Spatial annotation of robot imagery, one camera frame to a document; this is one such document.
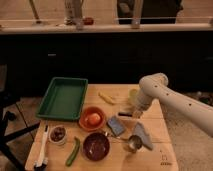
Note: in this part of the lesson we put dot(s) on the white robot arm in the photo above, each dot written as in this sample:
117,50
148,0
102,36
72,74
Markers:
155,86

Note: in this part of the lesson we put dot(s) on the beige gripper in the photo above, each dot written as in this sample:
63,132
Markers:
137,113

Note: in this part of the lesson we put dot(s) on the orange bowl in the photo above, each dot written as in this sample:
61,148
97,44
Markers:
83,121

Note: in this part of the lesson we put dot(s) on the grey cloth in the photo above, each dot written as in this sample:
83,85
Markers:
140,131

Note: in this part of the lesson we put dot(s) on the green plastic cup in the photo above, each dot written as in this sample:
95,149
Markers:
132,95

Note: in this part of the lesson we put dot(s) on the red object on ledge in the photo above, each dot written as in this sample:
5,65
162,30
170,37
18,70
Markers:
88,21

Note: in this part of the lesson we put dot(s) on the white dish brush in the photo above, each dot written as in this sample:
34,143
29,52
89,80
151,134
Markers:
42,160

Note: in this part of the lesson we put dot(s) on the blue sponge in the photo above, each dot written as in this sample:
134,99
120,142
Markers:
116,126

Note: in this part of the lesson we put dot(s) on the dark red bowl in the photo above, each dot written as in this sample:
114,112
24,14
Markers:
96,146

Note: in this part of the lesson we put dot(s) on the orange fruit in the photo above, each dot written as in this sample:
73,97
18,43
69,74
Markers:
94,119

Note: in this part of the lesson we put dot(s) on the white cup with contents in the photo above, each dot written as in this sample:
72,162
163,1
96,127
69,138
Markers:
57,135

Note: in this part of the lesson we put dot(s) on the wooden felt eraser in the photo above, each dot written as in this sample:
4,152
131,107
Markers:
126,111

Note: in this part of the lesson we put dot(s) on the yellow banana toy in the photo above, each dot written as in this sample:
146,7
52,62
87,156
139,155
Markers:
106,98

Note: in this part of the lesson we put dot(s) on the metal measuring cup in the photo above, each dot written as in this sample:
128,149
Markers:
132,144

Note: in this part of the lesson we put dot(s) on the green plastic tray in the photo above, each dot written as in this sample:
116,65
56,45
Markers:
63,99

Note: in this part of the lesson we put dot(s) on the green cucumber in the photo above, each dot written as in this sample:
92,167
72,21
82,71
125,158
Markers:
74,152

